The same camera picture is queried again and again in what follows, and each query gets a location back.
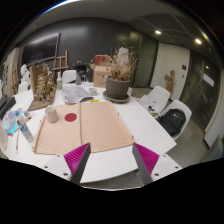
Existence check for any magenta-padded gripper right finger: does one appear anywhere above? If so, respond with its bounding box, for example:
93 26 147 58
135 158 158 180
131 142 184 186

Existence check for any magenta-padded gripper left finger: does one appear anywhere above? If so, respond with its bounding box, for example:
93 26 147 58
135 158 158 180
41 142 92 185

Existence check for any white blue-capped drink bottle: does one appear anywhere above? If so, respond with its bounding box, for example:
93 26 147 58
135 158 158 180
13 110 35 144

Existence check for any flat round red coaster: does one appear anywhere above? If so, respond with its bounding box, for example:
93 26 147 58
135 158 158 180
64 112 78 123

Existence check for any black backpack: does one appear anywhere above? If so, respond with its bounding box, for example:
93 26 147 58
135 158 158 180
157 108 187 138

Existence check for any white chair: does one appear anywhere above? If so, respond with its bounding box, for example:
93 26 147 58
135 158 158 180
61 69 78 85
156 99 193 141
146 85 172 113
17 81 30 94

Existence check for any spread newspaper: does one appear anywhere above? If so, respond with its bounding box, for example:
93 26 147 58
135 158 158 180
61 84 95 105

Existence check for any grey round plant saucer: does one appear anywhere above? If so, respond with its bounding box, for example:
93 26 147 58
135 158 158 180
102 89 132 104

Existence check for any colourful painting sheet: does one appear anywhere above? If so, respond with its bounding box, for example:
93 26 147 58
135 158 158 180
0 109 24 136

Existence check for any dried plant in grey pot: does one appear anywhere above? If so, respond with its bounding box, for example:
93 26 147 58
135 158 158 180
105 46 138 100

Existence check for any clear spray bottle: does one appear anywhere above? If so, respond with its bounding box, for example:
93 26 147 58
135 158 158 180
56 70 64 91

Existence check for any clear glass flask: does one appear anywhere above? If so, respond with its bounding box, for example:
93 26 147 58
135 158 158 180
75 72 83 86

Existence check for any wooden figure statue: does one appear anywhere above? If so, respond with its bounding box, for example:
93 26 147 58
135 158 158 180
164 69 176 94

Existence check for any brown cardboard box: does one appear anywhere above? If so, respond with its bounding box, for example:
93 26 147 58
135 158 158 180
89 63 113 89

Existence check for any black flat case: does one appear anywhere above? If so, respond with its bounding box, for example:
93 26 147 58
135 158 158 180
0 94 17 119

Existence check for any wooden easel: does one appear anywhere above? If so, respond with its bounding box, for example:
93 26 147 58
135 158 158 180
51 49 70 83

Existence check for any white plaster bust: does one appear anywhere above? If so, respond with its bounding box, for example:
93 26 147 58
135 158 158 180
19 63 32 84

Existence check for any red box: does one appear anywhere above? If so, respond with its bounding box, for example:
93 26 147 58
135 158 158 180
93 54 112 66

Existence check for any white cabinet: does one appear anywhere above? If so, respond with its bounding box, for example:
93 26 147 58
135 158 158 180
2 48 21 98

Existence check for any black wall screen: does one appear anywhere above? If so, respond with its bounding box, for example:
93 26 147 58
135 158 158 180
20 32 62 67

